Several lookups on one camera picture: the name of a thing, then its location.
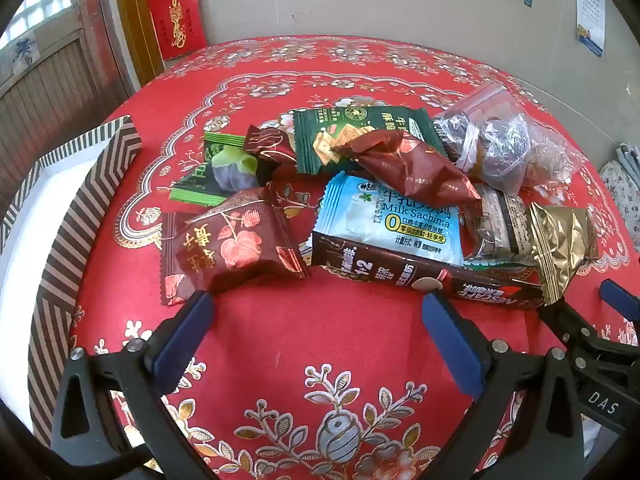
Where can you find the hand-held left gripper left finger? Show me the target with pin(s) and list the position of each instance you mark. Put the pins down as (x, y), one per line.
(182, 340)

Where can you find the clear zip bag of nuts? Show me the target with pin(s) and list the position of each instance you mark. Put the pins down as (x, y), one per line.
(500, 145)

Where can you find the metal slatted door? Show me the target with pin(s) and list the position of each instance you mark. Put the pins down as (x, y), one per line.
(55, 90)

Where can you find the green black plum candy packet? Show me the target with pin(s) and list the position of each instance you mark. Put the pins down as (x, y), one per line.
(230, 170)

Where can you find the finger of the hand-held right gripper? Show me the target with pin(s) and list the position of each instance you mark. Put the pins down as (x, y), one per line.
(575, 322)
(617, 294)

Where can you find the red wall poster gold print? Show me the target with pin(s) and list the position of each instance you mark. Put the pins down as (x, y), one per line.
(175, 15)

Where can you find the floral chair cushion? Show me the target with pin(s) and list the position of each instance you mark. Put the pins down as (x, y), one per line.
(622, 195)

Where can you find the dark green cracker packet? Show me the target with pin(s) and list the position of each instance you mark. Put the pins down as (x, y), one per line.
(325, 130)

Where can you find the light blue snack packet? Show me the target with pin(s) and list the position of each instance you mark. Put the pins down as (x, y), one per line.
(360, 215)

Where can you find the brown coffee stick packet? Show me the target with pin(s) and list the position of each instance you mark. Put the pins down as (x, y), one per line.
(380, 265)

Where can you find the wall calendar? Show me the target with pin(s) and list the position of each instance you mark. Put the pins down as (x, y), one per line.
(590, 10)

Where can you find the gold foil snack packet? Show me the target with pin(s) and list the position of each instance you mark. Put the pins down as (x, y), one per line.
(560, 245)

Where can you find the blue white door sticker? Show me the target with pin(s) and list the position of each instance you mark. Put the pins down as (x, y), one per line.
(22, 51)

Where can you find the glass block window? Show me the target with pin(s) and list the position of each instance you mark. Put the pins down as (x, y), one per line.
(45, 7)

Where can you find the wooden door frame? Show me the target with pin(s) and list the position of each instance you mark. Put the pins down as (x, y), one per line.
(140, 25)

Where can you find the small dark red candy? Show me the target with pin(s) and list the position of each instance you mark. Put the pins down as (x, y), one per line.
(267, 145)

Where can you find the red flower print snack packet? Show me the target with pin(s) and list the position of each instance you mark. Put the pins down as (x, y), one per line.
(225, 245)

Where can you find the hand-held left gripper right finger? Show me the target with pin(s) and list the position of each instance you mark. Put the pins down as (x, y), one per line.
(450, 340)

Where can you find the striped cardboard box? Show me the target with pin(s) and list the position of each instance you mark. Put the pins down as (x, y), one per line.
(65, 240)

